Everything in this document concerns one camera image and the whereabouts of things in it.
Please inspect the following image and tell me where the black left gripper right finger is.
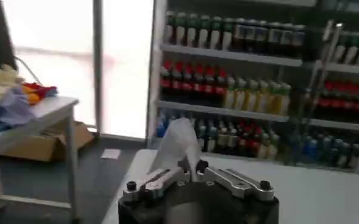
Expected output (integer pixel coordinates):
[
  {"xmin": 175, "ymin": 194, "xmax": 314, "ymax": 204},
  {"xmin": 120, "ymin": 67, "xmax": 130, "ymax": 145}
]
[{"xmin": 196, "ymin": 158, "xmax": 276, "ymax": 203}]

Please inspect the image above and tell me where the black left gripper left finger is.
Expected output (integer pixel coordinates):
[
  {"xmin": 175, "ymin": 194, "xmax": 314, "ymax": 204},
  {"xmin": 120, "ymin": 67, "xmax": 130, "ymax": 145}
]
[{"xmin": 123, "ymin": 159, "xmax": 193, "ymax": 204}]

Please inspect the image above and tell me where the white paper sheet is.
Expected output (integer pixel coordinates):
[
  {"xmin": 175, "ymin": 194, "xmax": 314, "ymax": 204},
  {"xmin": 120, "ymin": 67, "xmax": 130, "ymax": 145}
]
[{"xmin": 100, "ymin": 148, "xmax": 122, "ymax": 161}]

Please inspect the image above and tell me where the shelf rack with drink bottles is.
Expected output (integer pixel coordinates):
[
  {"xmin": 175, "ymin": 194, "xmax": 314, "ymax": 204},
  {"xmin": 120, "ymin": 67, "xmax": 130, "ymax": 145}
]
[
  {"xmin": 300, "ymin": 0, "xmax": 359, "ymax": 175},
  {"xmin": 145, "ymin": 0, "xmax": 319, "ymax": 164}
]

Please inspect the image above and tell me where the brown cardboard box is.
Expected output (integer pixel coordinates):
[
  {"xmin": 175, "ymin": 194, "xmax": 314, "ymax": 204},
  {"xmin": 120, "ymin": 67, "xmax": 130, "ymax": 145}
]
[{"xmin": 0, "ymin": 120, "xmax": 95, "ymax": 163}]

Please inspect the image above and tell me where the white side table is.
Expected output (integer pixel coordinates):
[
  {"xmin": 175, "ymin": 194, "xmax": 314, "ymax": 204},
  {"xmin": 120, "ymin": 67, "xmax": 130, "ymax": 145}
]
[{"xmin": 0, "ymin": 96, "xmax": 80, "ymax": 222}]

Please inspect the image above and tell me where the silver metal stand pole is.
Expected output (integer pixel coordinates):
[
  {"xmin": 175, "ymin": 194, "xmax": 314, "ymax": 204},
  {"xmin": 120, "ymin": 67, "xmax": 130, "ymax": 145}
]
[{"xmin": 284, "ymin": 19, "xmax": 344, "ymax": 167}]

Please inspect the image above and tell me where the red and orange cloth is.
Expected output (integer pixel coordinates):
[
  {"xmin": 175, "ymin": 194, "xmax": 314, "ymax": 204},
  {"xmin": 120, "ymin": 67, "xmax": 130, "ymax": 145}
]
[{"xmin": 21, "ymin": 81, "xmax": 59, "ymax": 106}]

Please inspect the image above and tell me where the grey window frame post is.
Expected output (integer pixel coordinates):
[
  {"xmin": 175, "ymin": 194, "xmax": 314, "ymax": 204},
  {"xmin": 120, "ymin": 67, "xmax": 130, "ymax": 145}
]
[{"xmin": 92, "ymin": 0, "xmax": 104, "ymax": 136}]

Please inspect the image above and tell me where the thin grey cable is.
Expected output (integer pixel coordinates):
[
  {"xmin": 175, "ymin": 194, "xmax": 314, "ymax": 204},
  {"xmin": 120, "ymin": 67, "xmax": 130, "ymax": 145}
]
[{"xmin": 13, "ymin": 55, "xmax": 44, "ymax": 86}]

